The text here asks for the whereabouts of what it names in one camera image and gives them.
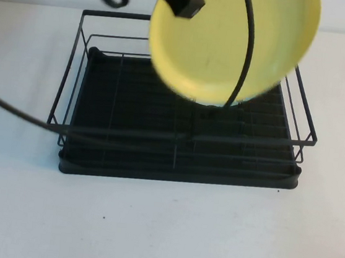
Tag yellow plate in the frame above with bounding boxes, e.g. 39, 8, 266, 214
141, 0, 324, 118

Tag black wire dish rack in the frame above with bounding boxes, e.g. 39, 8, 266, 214
42, 4, 330, 186

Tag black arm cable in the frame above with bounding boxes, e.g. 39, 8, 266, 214
0, 86, 71, 133
223, 0, 260, 111

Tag black plastic drip tray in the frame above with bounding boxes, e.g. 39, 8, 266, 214
57, 44, 313, 200

